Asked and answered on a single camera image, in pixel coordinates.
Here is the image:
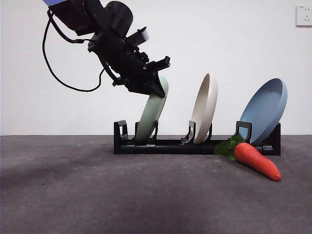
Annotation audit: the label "blue round plate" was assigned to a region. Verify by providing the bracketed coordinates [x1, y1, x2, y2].
[238, 78, 288, 145]

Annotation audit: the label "orange toy carrot green leaves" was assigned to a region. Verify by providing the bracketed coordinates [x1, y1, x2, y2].
[214, 135, 282, 182]

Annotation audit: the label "light green round plate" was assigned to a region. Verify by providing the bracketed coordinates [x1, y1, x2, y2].
[135, 76, 169, 145]

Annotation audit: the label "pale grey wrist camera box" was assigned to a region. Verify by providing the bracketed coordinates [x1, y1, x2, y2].
[124, 26, 149, 47]

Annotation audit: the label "white wall socket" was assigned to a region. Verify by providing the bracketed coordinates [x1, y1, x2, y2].
[295, 4, 312, 27]

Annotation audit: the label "cream round plate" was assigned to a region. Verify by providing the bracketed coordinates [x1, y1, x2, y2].
[191, 73, 218, 144]

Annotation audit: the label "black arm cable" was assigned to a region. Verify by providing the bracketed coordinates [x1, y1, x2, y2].
[42, 9, 108, 93]
[47, 9, 86, 45]

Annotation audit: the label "black plate rack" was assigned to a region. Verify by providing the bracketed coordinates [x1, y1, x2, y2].
[114, 119, 281, 156]

